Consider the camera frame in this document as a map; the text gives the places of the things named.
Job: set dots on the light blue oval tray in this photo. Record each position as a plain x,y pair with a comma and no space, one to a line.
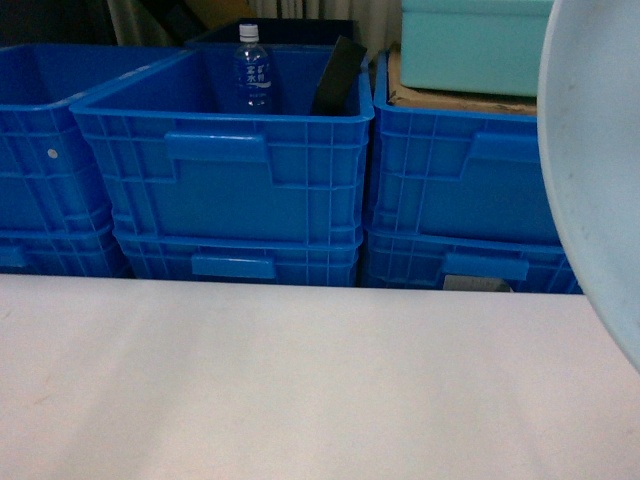
588,128

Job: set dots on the blue crate right bottom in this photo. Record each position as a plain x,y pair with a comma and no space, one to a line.
404,261

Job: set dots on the blue crate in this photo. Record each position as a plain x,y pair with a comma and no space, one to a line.
466,172
179,158
80,254
235,261
50,181
404,261

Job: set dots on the blue crate right top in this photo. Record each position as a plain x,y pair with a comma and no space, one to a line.
466,172

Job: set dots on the black flat board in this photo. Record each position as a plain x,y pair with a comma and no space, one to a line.
341,70

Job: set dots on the blue crate centre top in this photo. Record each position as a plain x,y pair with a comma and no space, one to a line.
179,158

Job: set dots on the blue crate centre bottom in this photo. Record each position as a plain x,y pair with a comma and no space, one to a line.
235,261

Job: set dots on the clear plastic water bottle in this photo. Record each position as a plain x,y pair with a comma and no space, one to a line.
252,68

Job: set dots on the blue crate left bottom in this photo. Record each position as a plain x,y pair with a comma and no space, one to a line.
80,254

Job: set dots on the teal foam box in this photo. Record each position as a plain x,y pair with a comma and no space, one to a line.
473,46

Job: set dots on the blue crate left top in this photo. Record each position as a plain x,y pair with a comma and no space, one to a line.
50,181

